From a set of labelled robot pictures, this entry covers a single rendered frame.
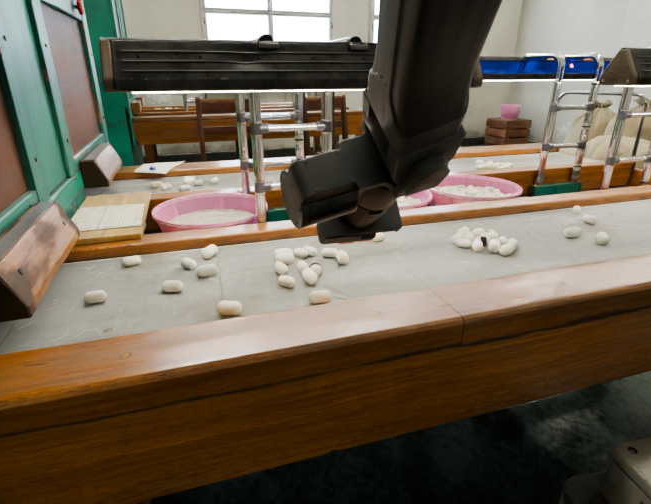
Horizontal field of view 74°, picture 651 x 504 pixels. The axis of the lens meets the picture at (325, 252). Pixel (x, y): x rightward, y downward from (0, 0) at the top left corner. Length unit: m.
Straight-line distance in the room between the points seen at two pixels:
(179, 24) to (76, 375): 5.35
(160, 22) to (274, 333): 5.32
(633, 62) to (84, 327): 1.11
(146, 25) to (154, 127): 2.47
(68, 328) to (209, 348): 0.23
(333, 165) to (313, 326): 0.25
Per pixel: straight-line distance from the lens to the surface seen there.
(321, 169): 0.38
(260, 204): 0.94
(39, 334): 0.71
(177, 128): 3.42
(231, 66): 0.72
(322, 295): 0.66
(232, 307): 0.64
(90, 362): 0.57
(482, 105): 7.36
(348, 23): 6.22
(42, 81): 1.14
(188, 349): 0.55
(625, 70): 1.13
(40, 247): 0.74
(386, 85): 0.30
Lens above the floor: 1.07
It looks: 23 degrees down
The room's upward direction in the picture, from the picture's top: straight up
